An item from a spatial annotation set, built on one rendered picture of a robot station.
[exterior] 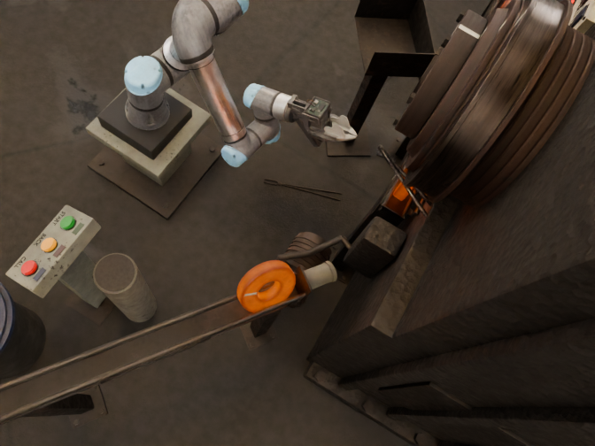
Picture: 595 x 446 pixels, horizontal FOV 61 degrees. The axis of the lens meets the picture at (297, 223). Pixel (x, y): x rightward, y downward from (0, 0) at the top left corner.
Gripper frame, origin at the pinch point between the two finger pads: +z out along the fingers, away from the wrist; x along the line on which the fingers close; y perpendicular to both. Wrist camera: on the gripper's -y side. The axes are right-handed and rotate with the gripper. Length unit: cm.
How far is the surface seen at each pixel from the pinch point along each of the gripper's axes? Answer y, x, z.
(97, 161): -42, -25, -105
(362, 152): -71, 44, -20
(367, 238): -0.6, -26.9, 18.1
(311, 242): -22.4, -25.6, -1.6
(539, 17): 50, 2, 37
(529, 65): 48, -8, 39
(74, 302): -52, -75, -78
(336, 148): -68, 39, -30
